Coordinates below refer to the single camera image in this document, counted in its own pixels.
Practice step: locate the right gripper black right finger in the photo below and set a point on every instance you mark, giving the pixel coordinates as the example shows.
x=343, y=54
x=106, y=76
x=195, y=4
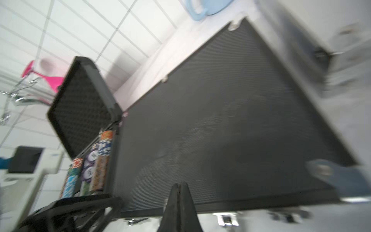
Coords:
x=189, y=221

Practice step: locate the black poker case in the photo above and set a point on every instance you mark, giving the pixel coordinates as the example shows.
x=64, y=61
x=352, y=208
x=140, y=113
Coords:
x=82, y=110
x=231, y=123

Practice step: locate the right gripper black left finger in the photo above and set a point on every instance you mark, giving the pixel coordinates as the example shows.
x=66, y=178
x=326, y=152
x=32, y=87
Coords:
x=171, y=217

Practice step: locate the silver aluminium poker case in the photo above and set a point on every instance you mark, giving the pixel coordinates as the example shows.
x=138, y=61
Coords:
x=331, y=40

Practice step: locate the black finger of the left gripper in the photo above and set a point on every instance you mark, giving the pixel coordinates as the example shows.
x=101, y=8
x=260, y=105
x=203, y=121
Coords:
x=78, y=214

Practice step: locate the light blue mug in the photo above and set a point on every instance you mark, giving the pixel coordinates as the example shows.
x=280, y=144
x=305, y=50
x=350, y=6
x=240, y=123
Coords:
x=210, y=7

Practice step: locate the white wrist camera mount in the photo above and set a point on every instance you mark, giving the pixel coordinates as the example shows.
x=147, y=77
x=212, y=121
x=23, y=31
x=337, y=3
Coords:
x=22, y=181

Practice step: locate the pink plastic goblet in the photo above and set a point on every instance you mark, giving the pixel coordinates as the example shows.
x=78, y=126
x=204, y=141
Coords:
x=54, y=82

